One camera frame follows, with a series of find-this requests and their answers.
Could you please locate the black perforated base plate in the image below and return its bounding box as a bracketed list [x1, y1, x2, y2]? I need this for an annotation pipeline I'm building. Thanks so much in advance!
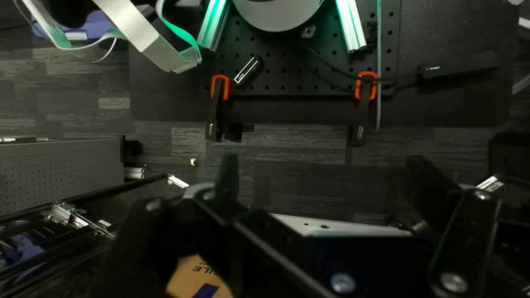
[129, 0, 519, 129]

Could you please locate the aluminium extrusion bar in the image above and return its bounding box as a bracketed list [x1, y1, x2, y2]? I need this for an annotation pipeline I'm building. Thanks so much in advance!
[333, 0, 370, 55]
[196, 0, 232, 53]

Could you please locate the cardboard box with blue tape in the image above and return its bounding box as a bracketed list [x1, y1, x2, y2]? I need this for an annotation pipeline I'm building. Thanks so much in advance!
[164, 250, 237, 298]

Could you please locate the orange black clamp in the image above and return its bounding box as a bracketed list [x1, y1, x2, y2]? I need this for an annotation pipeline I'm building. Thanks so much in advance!
[346, 70, 385, 149]
[206, 73, 257, 144]

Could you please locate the small black silver clip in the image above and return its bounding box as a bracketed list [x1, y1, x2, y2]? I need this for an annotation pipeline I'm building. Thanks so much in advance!
[232, 53, 267, 88]

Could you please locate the white flat ribbon cable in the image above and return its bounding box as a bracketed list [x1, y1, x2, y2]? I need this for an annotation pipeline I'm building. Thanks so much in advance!
[20, 0, 121, 55]

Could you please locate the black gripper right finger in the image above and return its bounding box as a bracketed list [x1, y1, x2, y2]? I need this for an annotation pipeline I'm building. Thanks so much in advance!
[404, 156, 504, 298]

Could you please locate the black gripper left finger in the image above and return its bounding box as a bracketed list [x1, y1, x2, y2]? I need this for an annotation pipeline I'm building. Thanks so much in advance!
[101, 154, 245, 298]

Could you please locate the blue plastic piece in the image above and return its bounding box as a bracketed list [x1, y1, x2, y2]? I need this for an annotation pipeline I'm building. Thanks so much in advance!
[32, 9, 121, 42]

